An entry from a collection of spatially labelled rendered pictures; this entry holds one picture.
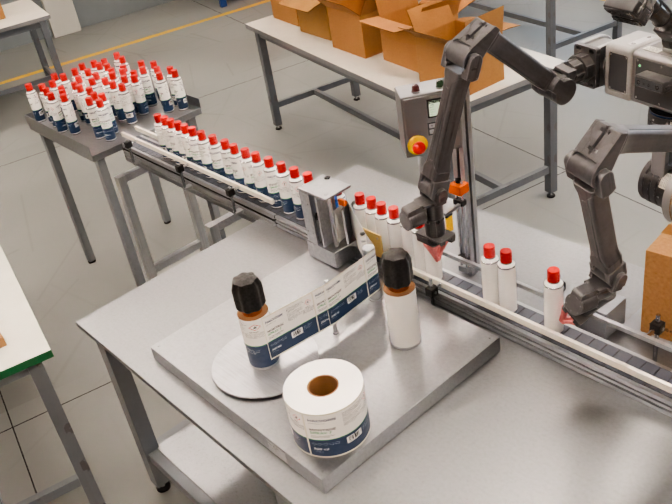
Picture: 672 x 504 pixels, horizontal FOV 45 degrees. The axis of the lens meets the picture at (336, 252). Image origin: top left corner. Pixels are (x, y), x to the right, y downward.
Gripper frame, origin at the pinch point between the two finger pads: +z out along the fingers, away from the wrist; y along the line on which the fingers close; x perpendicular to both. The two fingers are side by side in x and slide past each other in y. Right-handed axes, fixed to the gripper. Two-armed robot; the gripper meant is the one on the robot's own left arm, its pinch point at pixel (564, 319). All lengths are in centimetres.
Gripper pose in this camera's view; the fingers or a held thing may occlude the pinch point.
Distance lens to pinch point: 230.6
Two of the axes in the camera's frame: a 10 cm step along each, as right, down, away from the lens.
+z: -3.1, 4.4, 8.4
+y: -7.3, 4.6, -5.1
